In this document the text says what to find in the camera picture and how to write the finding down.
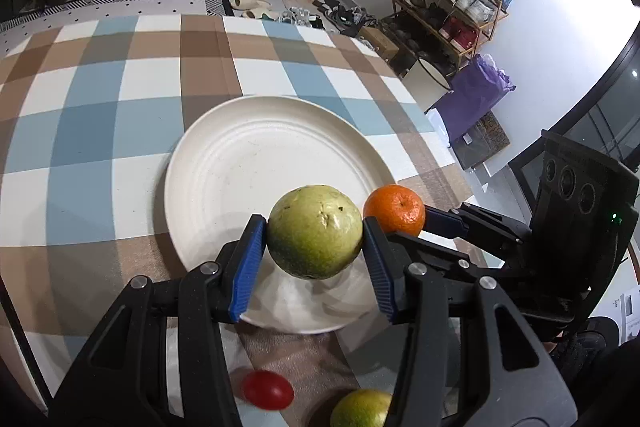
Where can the beige slipper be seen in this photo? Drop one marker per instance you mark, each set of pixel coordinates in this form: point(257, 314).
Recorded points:
point(261, 13)
point(245, 2)

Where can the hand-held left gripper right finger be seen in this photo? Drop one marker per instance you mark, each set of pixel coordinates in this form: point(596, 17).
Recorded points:
point(377, 267)

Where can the yellow green guava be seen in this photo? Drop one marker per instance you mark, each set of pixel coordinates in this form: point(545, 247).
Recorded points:
point(360, 411)

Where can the cream round plate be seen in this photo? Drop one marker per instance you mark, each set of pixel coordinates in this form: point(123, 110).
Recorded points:
point(250, 157)

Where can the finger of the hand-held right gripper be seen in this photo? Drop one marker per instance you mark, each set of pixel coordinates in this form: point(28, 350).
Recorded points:
point(435, 254)
point(442, 222)

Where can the orange tangerine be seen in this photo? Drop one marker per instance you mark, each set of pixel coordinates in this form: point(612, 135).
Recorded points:
point(395, 209)

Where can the dotted patterned rug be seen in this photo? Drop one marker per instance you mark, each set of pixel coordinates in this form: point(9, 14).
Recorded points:
point(125, 2)

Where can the wooden shoe rack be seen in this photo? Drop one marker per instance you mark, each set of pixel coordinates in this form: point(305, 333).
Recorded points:
point(467, 49)

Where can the checkered tablecloth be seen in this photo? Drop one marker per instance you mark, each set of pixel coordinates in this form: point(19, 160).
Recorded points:
point(100, 132)

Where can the dark patterned bag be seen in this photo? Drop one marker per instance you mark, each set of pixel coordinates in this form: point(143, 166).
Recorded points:
point(482, 139)

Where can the purple bag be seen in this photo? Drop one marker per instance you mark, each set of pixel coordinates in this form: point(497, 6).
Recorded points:
point(475, 97)

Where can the spotted green guava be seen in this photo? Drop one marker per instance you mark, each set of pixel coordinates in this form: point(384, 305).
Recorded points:
point(315, 232)

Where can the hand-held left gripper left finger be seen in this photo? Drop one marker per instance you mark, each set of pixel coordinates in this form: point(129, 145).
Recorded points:
point(247, 267)

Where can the red tomato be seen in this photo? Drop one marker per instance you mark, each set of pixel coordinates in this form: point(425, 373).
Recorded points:
point(267, 389)

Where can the pile of sneakers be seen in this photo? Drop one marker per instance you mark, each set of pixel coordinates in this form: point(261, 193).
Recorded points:
point(335, 14)

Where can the brown cardboard box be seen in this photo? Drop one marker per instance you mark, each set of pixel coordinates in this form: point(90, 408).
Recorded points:
point(381, 42)

